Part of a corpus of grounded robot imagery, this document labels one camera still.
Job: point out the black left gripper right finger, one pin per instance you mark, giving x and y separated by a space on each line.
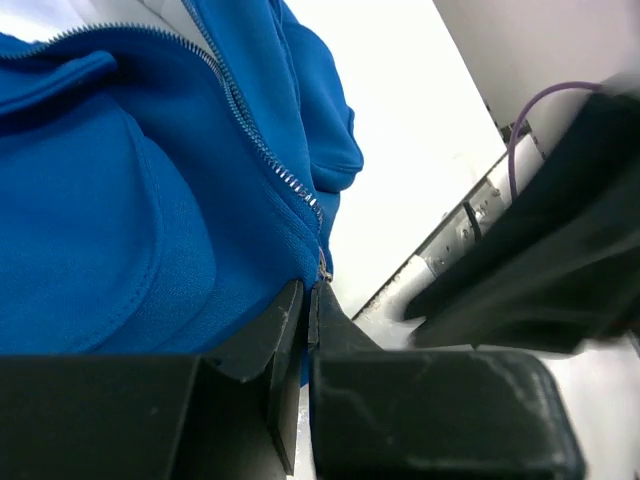
430 414

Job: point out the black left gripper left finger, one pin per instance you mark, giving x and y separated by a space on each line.
227 414

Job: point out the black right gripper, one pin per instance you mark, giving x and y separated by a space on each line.
561 264

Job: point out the blue zip-up jacket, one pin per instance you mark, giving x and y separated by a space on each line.
166 168

